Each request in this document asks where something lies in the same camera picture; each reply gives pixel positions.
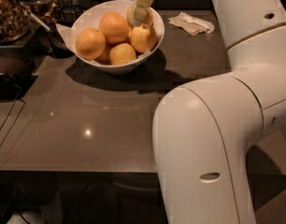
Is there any white paper under bowl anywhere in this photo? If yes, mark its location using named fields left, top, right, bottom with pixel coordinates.
left=56, top=23, right=76, bottom=52

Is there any crumpled paper napkin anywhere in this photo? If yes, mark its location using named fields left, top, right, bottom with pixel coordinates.
left=168, top=12, right=215, bottom=35

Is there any black appliance on left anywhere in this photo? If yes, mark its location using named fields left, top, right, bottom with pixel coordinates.
left=0, top=50, right=36, bottom=100

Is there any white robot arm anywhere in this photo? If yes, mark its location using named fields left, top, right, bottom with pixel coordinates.
left=152, top=0, right=286, bottom=224

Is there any black power cable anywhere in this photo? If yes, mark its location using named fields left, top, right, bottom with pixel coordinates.
left=0, top=77, right=27, bottom=159

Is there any glass jar of nuts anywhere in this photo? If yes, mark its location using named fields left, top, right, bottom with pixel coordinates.
left=0, top=0, right=29, bottom=45

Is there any black wire holder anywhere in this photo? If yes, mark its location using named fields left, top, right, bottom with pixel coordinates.
left=61, top=5, right=83, bottom=26

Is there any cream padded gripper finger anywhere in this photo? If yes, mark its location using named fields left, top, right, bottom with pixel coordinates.
left=130, top=0, right=154, bottom=26

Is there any white ceramic bowl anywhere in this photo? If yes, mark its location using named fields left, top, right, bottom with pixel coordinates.
left=65, top=0, right=164, bottom=75

